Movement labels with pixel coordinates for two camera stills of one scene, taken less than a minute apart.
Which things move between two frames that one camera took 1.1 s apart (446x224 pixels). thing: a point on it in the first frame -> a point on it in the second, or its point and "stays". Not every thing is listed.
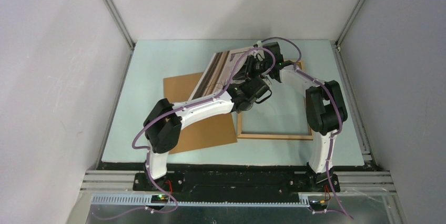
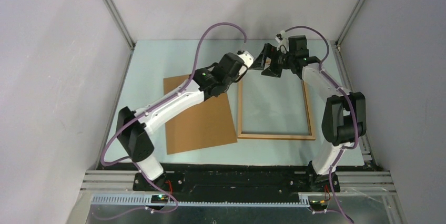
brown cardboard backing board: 216,131 stays
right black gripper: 246,71 -> 269,51
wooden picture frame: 309,136 stays
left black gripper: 246,82 -> 234,78
